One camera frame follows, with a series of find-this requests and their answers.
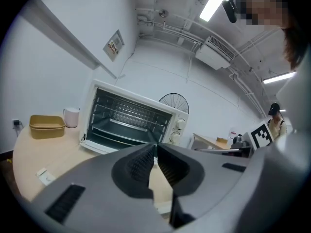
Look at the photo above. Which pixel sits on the grey wall electrical panel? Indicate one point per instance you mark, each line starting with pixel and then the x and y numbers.
pixel 113 45

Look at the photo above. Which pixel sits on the bundle of white ceiling conduits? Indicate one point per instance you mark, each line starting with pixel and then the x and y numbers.
pixel 184 25

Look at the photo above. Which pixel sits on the white ceiling air conditioner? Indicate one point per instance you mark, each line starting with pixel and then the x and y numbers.
pixel 213 53

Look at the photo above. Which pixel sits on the white toaster oven housing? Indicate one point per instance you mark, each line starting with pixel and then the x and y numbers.
pixel 85 115

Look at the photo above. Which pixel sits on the white oven knob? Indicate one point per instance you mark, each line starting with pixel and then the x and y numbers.
pixel 175 137
pixel 180 123

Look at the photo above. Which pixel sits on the dark metal baking tray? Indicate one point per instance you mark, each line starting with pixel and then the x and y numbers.
pixel 121 131

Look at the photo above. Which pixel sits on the long ceiling light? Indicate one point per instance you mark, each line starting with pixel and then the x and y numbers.
pixel 279 77
pixel 215 1

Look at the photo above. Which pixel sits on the cardboard box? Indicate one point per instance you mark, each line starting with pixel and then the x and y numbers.
pixel 221 139

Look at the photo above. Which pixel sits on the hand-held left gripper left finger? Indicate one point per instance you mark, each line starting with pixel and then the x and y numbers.
pixel 97 190

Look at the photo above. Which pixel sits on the grey wall rail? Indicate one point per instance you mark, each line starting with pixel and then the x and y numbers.
pixel 60 33

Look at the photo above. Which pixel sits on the small yellow floor object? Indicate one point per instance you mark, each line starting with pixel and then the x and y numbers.
pixel 9 160

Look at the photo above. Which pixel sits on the ceiling dome sensor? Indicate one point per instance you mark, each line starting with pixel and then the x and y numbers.
pixel 163 13

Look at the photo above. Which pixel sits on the person's pale shirt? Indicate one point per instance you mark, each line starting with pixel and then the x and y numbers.
pixel 298 101

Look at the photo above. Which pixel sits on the pale mug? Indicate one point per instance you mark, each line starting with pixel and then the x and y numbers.
pixel 72 118

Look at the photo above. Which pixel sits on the round beige table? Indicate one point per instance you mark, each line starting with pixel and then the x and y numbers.
pixel 56 152

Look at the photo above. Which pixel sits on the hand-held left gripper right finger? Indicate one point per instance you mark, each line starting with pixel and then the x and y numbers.
pixel 211 186

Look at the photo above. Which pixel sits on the person's face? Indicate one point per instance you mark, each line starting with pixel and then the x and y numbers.
pixel 262 4

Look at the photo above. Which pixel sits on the black pedestal fan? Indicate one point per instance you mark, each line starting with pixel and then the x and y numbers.
pixel 176 102

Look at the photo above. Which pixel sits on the tan rectangular tray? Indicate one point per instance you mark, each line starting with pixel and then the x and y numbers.
pixel 47 127

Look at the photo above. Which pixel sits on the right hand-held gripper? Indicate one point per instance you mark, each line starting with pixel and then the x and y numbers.
pixel 261 135

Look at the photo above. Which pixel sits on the small white flat device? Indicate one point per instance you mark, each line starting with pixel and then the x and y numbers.
pixel 45 176

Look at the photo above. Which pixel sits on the black power adapter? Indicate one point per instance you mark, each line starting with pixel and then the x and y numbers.
pixel 16 122

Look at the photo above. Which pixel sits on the black head-mounted camera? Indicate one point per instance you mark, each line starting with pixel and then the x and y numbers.
pixel 229 8

